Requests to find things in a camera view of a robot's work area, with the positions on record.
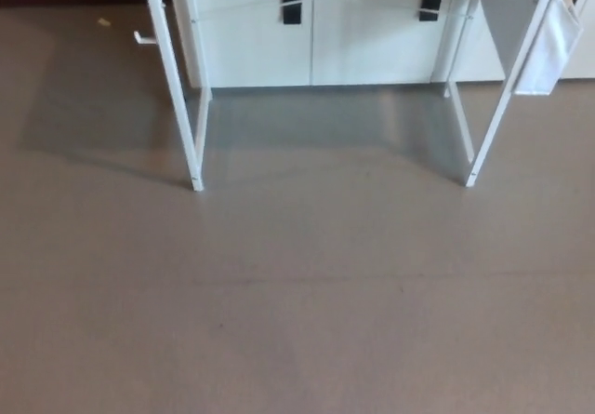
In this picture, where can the white hanging cloth bag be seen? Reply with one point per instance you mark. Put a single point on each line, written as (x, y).
(548, 56)

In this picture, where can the white cabinet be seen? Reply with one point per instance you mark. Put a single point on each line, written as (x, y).
(372, 46)

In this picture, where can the white desk leg hook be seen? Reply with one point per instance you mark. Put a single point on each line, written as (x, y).
(144, 38)

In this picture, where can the white desk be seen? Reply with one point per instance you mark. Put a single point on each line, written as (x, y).
(173, 79)

